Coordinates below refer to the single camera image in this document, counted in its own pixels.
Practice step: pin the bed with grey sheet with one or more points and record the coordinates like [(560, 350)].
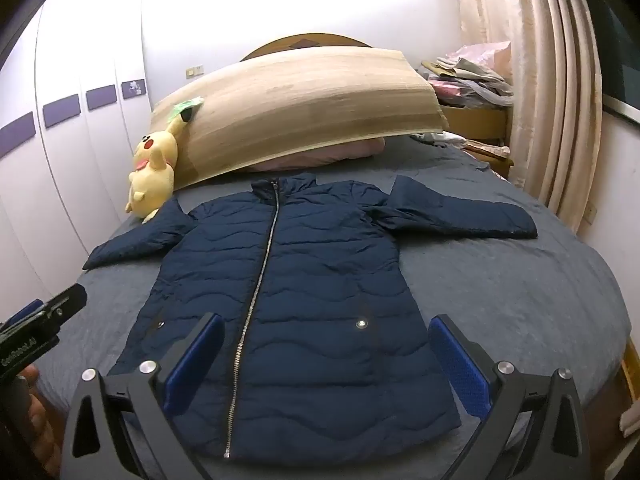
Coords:
[(510, 300)]

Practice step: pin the white crumpled cloth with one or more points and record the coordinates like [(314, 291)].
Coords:
[(440, 139)]

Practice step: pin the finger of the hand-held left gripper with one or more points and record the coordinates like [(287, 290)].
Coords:
[(67, 302), (25, 312)]

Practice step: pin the pile of clothes and bags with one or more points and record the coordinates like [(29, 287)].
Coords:
[(470, 77)]

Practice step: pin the green tag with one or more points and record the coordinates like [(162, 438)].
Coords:
[(187, 106)]

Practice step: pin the yellow plush toy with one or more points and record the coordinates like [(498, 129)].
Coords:
[(152, 170)]

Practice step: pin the pink pillow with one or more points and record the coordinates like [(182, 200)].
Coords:
[(320, 152)]

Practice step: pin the white wardrobe with purple panels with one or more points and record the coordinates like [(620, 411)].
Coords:
[(75, 170)]

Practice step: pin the cream curtain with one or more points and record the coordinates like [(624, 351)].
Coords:
[(540, 85)]

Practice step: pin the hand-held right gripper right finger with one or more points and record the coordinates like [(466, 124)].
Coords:
[(462, 365)]

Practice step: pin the navy quilted jacket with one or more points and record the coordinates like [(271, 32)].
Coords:
[(310, 280)]

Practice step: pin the wall socket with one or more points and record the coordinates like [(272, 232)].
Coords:
[(591, 214), (194, 71)]

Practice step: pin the dark window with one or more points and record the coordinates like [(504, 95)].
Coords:
[(622, 60)]

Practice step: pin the wooden bedside cabinet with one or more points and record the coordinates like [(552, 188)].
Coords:
[(475, 122)]

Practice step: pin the person's left hand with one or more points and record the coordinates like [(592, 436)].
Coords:
[(42, 425)]

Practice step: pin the wooden headboard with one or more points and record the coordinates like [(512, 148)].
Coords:
[(300, 41)]

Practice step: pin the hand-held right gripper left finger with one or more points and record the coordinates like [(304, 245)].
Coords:
[(192, 360)]

